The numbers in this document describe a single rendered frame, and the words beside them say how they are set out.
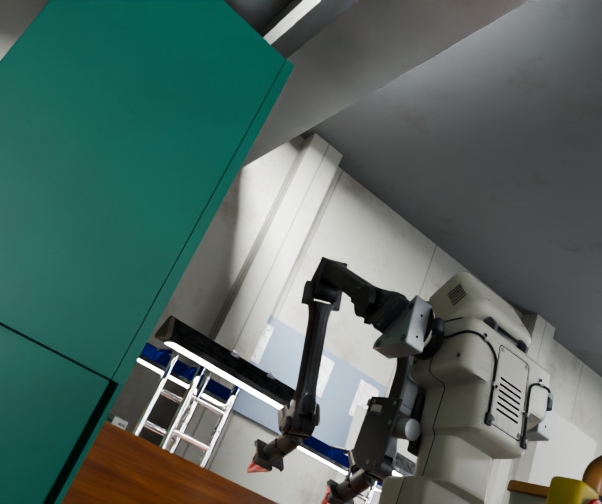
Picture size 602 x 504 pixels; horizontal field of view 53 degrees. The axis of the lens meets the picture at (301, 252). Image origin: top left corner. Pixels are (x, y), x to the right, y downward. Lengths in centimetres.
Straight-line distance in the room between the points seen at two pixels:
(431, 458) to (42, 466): 76
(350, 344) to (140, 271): 369
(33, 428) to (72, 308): 24
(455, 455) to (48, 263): 90
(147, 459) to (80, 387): 24
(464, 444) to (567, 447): 517
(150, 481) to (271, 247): 313
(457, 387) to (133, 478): 72
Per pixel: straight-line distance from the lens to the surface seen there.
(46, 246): 131
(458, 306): 139
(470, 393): 128
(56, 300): 131
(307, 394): 170
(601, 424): 753
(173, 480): 147
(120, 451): 141
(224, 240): 442
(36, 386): 130
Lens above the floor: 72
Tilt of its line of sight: 23 degrees up
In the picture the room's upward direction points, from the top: 24 degrees clockwise
